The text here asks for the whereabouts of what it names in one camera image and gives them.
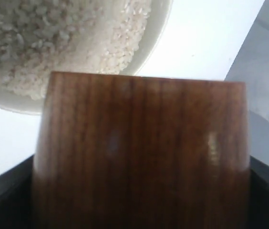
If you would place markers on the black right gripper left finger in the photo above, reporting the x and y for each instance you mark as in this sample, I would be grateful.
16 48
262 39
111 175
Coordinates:
15 196

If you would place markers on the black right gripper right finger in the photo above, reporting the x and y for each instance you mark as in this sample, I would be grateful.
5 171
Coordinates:
258 214

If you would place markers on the brown wooden cup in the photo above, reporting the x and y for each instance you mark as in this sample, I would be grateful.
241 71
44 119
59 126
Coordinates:
130 152

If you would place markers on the small white rice bowl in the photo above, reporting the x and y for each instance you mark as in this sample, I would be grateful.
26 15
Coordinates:
38 37

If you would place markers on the white backdrop curtain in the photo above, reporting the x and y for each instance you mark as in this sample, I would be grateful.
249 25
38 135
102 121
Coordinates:
252 64

